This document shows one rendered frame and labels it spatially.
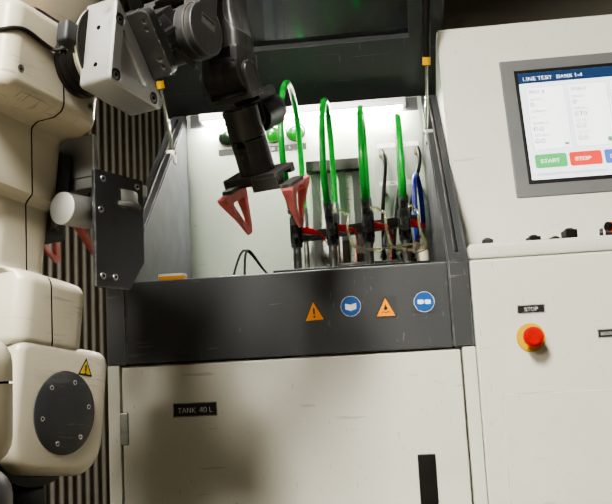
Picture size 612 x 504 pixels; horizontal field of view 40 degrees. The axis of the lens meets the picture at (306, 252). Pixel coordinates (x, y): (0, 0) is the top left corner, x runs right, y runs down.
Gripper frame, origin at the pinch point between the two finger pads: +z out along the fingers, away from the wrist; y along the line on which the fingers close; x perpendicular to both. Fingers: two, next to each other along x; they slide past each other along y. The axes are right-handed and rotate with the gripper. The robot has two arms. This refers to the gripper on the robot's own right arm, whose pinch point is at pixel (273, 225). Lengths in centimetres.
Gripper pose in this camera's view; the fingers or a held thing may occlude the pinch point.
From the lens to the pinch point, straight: 135.9
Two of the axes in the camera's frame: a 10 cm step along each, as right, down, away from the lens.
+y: -8.7, 1.1, 4.7
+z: 2.6, 9.3, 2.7
